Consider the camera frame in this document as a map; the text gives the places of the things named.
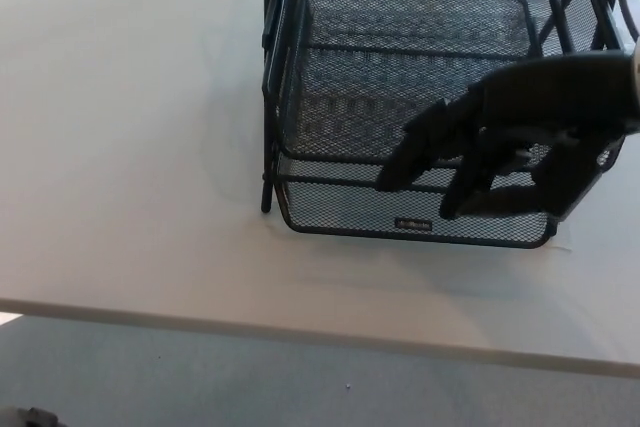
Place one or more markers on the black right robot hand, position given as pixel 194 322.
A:
pixel 540 97

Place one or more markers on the small black mesh drawer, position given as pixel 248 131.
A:
pixel 350 219

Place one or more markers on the dark grey robot body part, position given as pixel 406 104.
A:
pixel 27 419

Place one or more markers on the black metal drawer frame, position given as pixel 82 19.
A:
pixel 267 192

